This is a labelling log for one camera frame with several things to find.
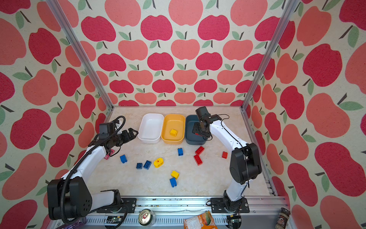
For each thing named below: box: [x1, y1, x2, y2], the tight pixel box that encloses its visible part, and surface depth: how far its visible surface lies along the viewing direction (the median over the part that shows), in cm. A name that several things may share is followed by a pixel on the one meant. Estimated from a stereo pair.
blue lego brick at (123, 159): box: [119, 154, 128, 164], surface depth 91 cm
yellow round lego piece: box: [153, 157, 164, 168], surface depth 90 cm
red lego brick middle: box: [193, 154, 204, 166], surface depth 91 cm
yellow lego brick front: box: [170, 170, 180, 180], surface depth 85 cm
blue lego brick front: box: [169, 177, 178, 188], surface depth 82 cm
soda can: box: [138, 208, 155, 227], surface depth 64 cm
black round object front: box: [225, 214, 243, 229], surface depth 73 cm
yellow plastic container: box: [160, 114, 186, 145], surface depth 108 cm
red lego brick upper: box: [194, 145, 205, 156], surface depth 95 cm
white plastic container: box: [137, 113, 164, 144], surface depth 110 cm
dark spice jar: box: [274, 207, 292, 229], surface depth 70 cm
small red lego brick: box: [221, 151, 228, 159], surface depth 94 cm
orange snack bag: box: [183, 210, 218, 229], surface depth 69 cm
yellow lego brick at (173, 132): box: [170, 128, 178, 137], surface depth 104 cm
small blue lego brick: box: [136, 162, 143, 170], surface depth 89 cm
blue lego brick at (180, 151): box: [177, 147, 184, 157], surface depth 95 cm
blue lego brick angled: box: [142, 160, 153, 170], surface depth 90 cm
